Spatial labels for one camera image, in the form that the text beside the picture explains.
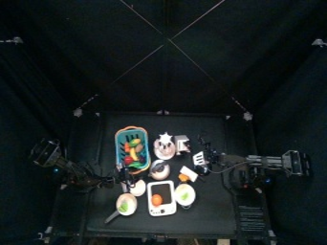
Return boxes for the white toy knife block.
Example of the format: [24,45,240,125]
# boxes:
[172,134,192,156]

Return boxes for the cream toy kettle grey handle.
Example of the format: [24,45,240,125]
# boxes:
[147,159,172,181]

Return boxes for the white slotted spatula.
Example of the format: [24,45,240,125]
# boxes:
[192,151,207,167]

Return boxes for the white toy stove black burner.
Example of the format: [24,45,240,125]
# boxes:
[145,180,177,217]

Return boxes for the white toy pot grey handles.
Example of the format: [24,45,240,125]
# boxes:
[172,183,197,210]

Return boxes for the yellow toy bell pepper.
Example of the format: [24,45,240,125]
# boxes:
[177,172,192,184]

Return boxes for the white frying pan grey handle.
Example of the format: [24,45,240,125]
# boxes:
[104,192,139,225]

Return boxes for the orange toy ball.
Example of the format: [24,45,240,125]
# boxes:
[151,193,164,207]

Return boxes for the white plate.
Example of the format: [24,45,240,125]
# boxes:
[128,179,147,197]

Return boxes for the teal basket with orange rim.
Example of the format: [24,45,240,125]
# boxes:
[113,125,152,175]

